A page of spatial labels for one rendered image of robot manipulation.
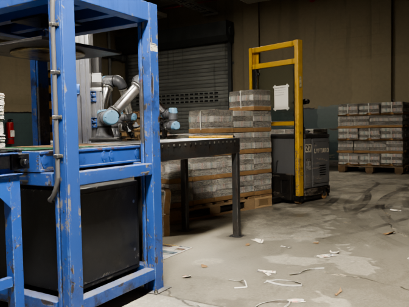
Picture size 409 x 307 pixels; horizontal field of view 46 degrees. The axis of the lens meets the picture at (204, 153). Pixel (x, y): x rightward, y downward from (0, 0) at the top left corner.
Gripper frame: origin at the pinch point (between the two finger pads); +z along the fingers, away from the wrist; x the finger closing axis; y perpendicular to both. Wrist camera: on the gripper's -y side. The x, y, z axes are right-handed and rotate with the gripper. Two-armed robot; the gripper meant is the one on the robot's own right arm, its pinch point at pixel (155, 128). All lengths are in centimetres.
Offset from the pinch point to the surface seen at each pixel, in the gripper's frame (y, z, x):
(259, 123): -47, 0, -126
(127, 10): 98, -158, 87
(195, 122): -19, 23, -62
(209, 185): -75, -4, -33
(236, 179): -47, -86, -3
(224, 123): -27, -3, -78
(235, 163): -35, -85, -8
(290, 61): 0, -5, -194
